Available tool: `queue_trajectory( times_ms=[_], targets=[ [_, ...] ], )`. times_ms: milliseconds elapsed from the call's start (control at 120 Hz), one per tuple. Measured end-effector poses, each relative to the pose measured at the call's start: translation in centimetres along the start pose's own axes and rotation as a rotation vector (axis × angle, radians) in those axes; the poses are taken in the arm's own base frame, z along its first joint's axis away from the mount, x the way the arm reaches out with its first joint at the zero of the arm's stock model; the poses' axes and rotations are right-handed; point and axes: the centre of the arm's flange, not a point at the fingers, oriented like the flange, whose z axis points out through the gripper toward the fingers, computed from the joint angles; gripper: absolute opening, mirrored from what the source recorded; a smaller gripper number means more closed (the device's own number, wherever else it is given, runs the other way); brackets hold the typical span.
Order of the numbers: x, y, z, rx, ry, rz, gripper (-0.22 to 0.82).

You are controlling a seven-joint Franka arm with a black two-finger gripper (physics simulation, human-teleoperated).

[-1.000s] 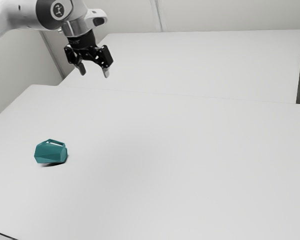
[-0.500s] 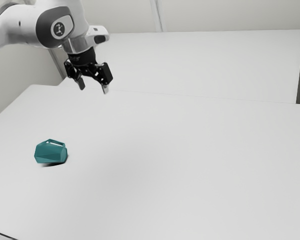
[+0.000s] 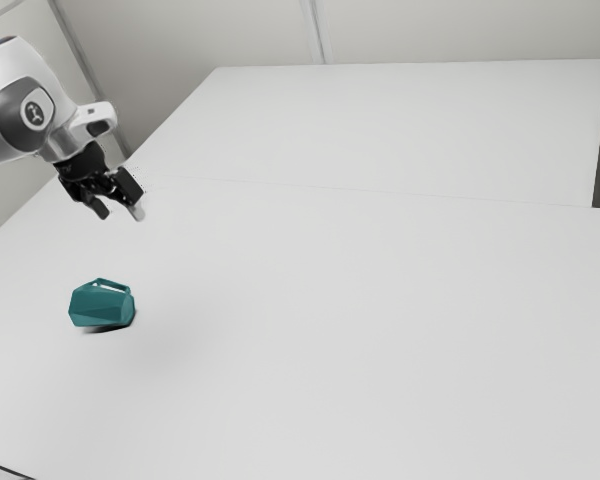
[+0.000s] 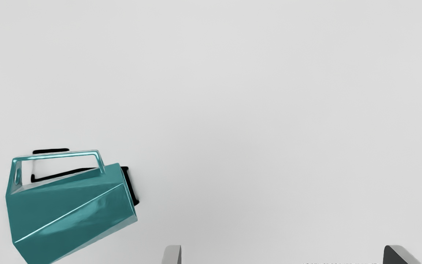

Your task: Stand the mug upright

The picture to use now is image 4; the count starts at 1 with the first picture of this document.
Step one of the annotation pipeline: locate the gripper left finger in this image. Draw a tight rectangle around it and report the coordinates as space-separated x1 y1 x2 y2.
162 245 182 264

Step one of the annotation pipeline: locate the teal faceted mug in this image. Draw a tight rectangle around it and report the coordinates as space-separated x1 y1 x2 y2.
5 150 138 264

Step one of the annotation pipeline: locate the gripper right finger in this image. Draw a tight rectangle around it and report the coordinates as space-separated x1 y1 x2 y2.
383 245 422 264

